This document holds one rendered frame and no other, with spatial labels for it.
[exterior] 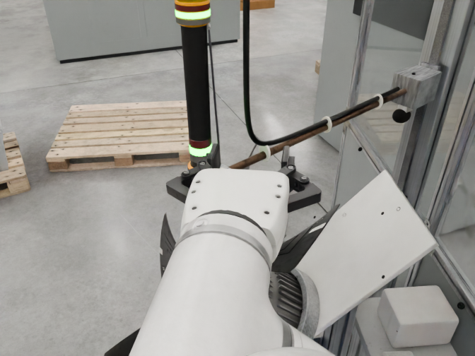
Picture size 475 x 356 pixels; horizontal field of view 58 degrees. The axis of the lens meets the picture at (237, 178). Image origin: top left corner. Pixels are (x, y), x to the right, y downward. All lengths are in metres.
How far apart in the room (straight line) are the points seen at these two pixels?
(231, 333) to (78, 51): 6.02
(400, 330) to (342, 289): 0.33
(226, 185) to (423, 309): 0.97
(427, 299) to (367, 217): 0.40
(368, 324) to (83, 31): 5.42
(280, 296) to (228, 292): 0.69
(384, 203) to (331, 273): 0.20
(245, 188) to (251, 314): 0.15
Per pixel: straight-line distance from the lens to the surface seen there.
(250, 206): 0.39
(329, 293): 1.02
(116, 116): 4.21
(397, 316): 1.28
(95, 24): 6.16
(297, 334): 0.33
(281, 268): 0.70
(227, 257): 0.32
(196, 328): 0.27
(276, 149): 0.76
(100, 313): 2.55
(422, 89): 1.07
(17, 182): 3.59
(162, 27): 6.32
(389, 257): 0.95
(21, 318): 2.69
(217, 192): 0.41
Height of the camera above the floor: 1.92
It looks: 34 degrees down
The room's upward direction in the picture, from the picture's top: straight up
